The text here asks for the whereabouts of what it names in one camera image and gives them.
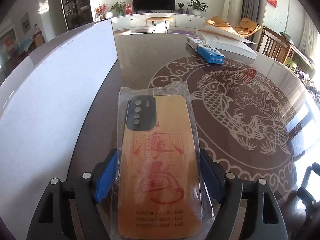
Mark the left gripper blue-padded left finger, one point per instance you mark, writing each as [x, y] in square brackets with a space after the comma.
[53, 216]

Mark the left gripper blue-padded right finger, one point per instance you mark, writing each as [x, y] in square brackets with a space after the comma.
[263, 218]

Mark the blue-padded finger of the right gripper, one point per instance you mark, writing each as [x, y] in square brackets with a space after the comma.
[307, 199]
[315, 168]

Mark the wooden phone case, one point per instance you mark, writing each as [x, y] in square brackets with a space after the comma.
[159, 192]

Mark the blue white small box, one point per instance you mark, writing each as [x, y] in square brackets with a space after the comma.
[206, 51]

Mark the wooden dining chair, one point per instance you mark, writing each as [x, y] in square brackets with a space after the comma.
[275, 46]

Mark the flat white open box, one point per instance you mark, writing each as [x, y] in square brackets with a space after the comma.
[227, 44]

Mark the orange lounge chair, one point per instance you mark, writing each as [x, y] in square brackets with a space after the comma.
[245, 28]

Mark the grey curtain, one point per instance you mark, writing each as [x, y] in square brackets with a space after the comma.
[252, 0]

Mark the potted green plant right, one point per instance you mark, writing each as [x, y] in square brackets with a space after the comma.
[197, 7]

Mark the potted green plant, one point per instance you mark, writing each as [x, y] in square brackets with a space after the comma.
[118, 8]
[197, 7]

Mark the white tv cabinet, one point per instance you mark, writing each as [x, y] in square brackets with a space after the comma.
[139, 21]

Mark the red flower arrangement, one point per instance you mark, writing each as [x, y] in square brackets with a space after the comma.
[100, 11]

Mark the small potted plant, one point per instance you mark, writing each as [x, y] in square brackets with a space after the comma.
[181, 8]

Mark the potted green plant left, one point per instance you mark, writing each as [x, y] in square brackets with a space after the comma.
[118, 8]

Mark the dark glass display cabinet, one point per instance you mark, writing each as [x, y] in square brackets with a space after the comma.
[76, 13]

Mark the black television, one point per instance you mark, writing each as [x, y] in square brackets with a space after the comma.
[153, 5]

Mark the framed wall painting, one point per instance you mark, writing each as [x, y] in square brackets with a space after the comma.
[25, 23]

